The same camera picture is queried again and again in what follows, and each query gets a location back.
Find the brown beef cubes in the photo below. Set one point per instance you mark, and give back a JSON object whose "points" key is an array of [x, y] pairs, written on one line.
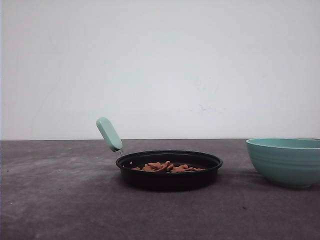
{"points": [[167, 167]]}

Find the teal ceramic bowl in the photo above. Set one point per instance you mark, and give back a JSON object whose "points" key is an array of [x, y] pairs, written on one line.
{"points": [[288, 162]]}

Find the black frying pan green handle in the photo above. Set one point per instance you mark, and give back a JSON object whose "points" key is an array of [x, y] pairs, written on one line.
{"points": [[160, 181]]}

